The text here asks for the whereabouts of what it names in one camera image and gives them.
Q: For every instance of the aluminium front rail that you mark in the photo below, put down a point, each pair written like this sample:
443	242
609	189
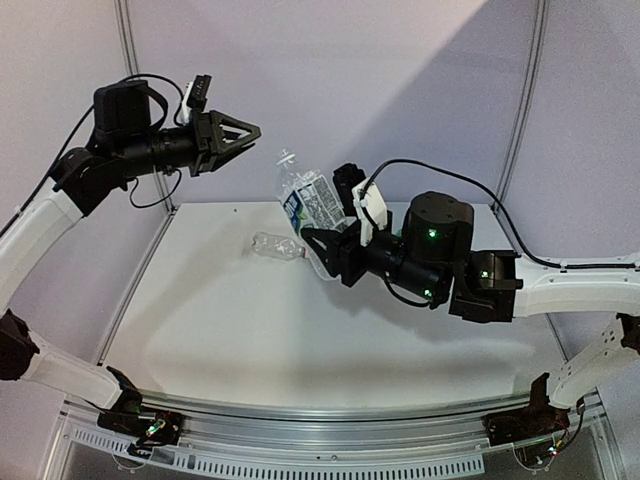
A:
226	441

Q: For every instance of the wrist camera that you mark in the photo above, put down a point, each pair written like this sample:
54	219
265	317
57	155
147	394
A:
194	99
361	199

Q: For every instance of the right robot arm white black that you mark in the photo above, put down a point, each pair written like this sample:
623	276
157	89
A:
433	260

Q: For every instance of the clear labelled water bottle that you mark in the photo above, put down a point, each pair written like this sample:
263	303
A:
308	200

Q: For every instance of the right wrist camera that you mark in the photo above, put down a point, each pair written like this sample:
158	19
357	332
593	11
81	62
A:
361	199

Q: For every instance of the crushed clear bottle red label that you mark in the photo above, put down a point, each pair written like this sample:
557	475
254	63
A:
277	247

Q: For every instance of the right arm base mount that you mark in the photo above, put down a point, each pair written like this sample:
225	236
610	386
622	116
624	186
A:
544	431

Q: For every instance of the right aluminium wall post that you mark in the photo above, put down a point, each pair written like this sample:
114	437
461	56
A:
534	58

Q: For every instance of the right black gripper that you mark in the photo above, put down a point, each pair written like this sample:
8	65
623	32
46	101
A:
339	245

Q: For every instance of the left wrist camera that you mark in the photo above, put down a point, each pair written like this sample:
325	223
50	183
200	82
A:
194	99

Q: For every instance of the aluminium wall post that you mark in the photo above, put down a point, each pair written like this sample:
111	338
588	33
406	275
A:
534	58
127	42

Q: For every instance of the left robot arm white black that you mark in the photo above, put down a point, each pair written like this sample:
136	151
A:
125	144

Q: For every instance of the left aluminium wall post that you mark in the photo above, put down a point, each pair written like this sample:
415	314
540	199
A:
127	42

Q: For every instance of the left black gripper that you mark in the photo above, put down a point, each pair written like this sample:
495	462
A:
209	157

